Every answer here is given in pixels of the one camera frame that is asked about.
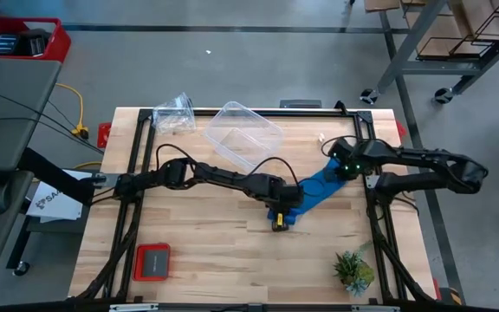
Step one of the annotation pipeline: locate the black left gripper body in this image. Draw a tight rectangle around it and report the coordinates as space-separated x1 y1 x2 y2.
266 175 306 216

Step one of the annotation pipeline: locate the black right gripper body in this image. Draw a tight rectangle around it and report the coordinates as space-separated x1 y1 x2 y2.
327 137 367 181

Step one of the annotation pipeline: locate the blue elastic bandage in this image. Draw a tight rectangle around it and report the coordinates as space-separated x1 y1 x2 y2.
267 158 350 231

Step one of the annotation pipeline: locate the clear plastic container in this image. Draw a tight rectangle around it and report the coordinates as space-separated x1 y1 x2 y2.
203 101 284 174

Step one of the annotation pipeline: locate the clear plastic bag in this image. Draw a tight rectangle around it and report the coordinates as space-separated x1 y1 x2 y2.
151 91 198 134

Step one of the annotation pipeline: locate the grey box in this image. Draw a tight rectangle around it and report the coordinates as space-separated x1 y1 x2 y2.
279 99 322 109

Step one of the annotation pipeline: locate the small green succulent plant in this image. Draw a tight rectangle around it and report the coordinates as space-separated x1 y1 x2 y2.
333 240 376 299

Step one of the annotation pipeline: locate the black overhead rig beam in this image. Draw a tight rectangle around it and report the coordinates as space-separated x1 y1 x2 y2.
0 297 499 312

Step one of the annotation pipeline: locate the grey portable drive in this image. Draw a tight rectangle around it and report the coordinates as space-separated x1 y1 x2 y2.
141 250 169 278

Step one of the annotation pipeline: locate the wooden table in background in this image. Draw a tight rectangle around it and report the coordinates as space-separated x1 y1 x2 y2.
360 0 499 105

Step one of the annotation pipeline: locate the red square tray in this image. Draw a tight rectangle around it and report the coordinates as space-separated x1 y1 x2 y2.
132 243 172 282

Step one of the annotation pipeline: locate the flat brown cardboard piece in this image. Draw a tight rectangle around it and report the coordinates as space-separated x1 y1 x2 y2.
364 0 402 12

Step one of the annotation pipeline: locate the brown cardboard box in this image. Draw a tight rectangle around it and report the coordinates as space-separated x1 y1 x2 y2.
405 0 499 57

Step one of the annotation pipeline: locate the yellow black striped block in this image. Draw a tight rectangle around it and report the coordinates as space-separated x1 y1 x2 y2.
442 286 463 307

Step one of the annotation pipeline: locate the white printed paper sheet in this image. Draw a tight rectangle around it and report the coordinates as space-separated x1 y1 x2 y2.
26 168 85 224

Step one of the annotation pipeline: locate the black desk support beam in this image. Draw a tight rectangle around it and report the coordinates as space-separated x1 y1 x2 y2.
17 146 97 207

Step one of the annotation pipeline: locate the red plastic crate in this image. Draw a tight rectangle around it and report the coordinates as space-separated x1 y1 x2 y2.
0 16 72 64

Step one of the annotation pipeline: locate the black device in crate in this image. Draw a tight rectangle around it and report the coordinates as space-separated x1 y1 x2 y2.
0 33 19 56
17 29 51 57

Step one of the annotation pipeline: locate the grey desk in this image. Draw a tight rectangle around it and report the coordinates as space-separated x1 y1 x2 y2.
0 58 63 285

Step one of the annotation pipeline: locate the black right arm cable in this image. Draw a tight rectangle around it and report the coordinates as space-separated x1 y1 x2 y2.
321 134 359 158

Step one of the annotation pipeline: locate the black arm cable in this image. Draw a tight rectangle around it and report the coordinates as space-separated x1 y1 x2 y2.
321 134 359 158
155 142 301 188

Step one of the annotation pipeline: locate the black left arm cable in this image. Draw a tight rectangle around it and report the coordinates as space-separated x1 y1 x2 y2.
155 142 301 188

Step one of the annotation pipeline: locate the black wire rack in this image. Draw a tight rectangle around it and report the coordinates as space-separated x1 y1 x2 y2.
416 3 499 60

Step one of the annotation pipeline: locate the yellow floor cable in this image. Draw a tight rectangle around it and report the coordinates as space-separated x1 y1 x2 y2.
55 82 103 171

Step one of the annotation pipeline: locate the black desk cable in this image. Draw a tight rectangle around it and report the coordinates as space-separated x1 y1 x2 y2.
0 116 103 156
0 84 103 153

